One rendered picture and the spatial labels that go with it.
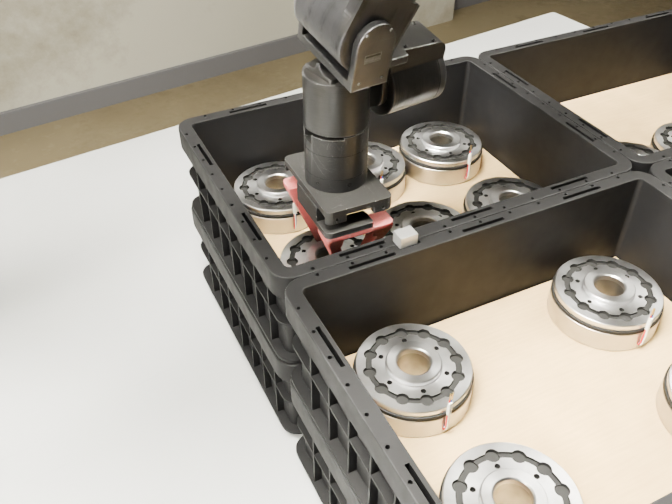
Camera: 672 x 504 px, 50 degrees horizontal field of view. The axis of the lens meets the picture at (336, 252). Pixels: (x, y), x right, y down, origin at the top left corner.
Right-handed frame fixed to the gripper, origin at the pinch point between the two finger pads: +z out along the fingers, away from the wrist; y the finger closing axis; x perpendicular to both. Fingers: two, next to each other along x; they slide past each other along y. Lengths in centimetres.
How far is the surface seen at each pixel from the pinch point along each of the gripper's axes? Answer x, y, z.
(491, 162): -27.7, 12.3, 4.0
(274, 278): 9.0, -7.0, -5.5
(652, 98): -59, 17, 4
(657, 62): -64, 22, 1
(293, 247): 3.1, 3.7, 1.1
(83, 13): 0, 213, 51
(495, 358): -9.0, -15.7, 4.1
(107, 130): 2, 193, 87
